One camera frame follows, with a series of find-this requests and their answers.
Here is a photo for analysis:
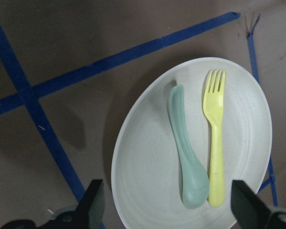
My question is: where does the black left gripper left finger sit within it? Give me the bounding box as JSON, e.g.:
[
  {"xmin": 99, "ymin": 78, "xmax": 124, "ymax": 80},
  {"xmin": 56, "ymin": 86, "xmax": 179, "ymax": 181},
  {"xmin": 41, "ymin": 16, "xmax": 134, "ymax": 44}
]
[{"xmin": 70, "ymin": 179, "xmax": 104, "ymax": 229}]

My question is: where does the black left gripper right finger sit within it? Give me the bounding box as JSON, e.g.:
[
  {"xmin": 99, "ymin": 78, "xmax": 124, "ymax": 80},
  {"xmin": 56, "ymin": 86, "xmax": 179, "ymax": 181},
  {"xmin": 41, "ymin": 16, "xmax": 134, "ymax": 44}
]
[{"xmin": 230, "ymin": 180, "xmax": 276, "ymax": 229}]

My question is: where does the white round plate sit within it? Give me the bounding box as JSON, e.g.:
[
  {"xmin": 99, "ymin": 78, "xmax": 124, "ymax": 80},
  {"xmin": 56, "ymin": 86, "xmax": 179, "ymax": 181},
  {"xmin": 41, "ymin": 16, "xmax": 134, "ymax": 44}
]
[{"xmin": 111, "ymin": 57, "xmax": 272, "ymax": 229}]

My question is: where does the yellow plastic fork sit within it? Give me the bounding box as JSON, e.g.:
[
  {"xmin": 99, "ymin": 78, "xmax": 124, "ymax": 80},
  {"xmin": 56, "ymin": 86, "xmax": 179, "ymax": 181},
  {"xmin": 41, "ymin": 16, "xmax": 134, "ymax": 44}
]
[{"xmin": 203, "ymin": 70, "xmax": 225, "ymax": 207}]

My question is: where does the teal plastic spoon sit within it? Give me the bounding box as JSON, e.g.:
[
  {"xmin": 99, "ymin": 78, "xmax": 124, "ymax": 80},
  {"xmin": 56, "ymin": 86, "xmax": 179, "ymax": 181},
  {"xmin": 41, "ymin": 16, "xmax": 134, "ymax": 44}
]
[{"xmin": 167, "ymin": 85, "xmax": 209, "ymax": 209}]

